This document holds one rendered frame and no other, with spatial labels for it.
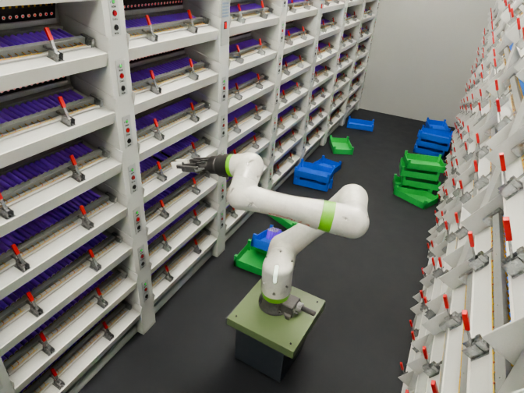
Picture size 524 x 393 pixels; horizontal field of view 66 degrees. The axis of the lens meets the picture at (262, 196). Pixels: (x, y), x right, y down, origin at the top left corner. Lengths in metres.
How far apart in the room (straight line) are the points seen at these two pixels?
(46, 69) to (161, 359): 1.37
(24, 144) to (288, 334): 1.19
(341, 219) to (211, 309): 1.07
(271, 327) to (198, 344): 0.49
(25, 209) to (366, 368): 1.61
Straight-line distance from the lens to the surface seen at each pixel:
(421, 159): 3.73
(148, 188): 1.83
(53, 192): 1.48
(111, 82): 1.52
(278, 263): 1.69
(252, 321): 1.80
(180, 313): 2.29
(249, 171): 1.53
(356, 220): 1.49
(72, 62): 1.41
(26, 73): 1.32
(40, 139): 1.37
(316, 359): 2.13
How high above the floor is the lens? 1.66
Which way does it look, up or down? 31 degrees down
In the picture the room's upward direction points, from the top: 4 degrees clockwise
